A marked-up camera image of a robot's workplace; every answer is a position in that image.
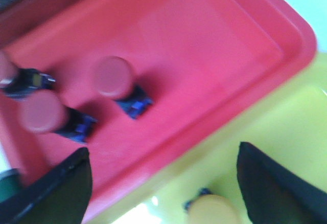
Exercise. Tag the yellow mushroom button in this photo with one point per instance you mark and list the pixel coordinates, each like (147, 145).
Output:
(208, 207)

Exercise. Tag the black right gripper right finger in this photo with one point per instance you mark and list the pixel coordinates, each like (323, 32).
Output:
(273, 194)

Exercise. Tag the red plastic tray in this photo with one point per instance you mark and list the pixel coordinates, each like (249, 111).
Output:
(201, 61)

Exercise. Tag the yellow plastic tray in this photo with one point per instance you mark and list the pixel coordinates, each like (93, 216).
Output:
(289, 126)

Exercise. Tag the red mushroom push button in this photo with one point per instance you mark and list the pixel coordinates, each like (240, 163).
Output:
(18, 83)

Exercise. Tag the green conveyor belt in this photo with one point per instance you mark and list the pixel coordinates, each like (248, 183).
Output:
(10, 184)

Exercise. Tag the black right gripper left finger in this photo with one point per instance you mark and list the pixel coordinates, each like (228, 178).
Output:
(60, 196)

